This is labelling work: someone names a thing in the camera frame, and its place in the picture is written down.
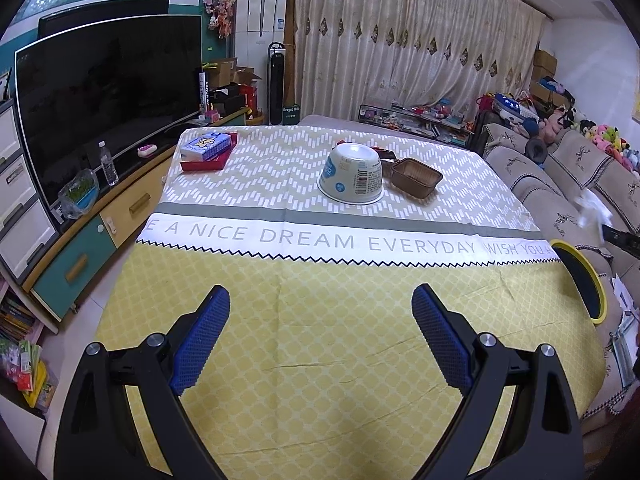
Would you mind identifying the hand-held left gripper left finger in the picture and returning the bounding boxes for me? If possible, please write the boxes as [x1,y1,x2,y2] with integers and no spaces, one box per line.
[54,285,232,480]

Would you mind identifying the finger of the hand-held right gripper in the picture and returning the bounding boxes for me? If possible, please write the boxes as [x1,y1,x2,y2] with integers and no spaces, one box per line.
[602,224,640,261]

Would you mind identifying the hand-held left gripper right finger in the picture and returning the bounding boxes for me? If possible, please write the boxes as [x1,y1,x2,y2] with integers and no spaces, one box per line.
[411,282,586,480]

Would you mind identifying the white tissue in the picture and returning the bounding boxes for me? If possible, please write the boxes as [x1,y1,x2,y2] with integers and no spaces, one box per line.
[574,191,615,243]

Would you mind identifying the yellow rimmed bin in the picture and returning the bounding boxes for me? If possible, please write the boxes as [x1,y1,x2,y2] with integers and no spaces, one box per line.
[550,240,608,323]

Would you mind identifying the brown plastic tray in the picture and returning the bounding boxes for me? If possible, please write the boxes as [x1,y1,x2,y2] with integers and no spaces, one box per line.
[390,157,444,199]

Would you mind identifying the white paper bowl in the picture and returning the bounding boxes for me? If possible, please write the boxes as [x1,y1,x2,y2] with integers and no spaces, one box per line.
[317,142,385,206]

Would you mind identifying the white papers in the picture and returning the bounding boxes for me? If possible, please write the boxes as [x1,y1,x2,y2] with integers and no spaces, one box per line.
[607,275,640,386]

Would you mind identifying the beige sofa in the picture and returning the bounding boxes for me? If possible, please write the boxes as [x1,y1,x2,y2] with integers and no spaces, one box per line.
[482,122,640,431]

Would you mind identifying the pile of plush toys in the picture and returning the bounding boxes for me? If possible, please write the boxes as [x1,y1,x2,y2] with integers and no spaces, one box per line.
[537,105,640,171]

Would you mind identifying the yellow patterned tablecloth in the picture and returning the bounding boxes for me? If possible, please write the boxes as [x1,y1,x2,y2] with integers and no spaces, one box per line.
[95,125,608,480]

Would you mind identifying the teal yellow television cabinet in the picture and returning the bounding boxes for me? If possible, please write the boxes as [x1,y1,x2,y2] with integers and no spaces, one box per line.
[30,110,266,333]

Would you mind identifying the blue white bag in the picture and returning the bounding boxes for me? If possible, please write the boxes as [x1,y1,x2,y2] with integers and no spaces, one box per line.
[492,92,533,128]

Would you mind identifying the red tray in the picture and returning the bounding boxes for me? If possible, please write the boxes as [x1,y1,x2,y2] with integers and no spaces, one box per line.
[180,132,238,172]

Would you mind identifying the pile of colourful books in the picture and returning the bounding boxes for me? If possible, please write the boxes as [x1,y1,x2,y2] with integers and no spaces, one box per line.
[0,290,61,411]

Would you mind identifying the stack of cardboard boxes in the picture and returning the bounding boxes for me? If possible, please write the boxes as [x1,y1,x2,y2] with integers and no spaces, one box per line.
[532,50,558,81]

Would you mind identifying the blue tissue pack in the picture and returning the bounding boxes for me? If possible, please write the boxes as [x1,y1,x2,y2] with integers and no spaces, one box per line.
[180,131,232,162]

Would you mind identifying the clear water bottle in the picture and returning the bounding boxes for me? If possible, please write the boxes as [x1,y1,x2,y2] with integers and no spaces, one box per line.
[97,141,119,187]

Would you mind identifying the white drawer cabinet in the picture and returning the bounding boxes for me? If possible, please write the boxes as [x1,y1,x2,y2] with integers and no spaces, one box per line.
[0,97,58,281]

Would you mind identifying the cluttered low shelf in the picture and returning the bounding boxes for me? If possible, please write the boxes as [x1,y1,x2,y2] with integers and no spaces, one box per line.
[357,102,476,148]

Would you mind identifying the black box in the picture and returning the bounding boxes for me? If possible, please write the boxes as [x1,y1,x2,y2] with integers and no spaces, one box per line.
[212,89,246,117]

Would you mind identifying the black television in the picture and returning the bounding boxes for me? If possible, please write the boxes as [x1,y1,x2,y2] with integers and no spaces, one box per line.
[14,14,203,218]

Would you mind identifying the black tower fan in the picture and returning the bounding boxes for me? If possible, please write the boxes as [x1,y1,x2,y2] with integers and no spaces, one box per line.
[267,41,288,126]

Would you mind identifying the open cardboard box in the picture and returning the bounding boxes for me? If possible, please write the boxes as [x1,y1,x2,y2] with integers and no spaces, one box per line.
[235,66,263,88]
[206,57,238,88]

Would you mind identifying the beige embroidered curtain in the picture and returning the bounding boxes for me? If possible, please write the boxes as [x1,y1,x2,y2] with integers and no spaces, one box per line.
[287,0,546,126]

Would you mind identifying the white standing air conditioner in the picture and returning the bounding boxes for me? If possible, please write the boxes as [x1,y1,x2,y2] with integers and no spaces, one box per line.
[234,0,291,123]

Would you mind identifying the hanging artificial flowers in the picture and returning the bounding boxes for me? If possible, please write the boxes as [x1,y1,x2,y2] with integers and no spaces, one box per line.
[202,0,237,40]

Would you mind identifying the black wall board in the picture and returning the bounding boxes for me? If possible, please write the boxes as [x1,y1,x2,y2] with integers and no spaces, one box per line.
[39,0,171,38]

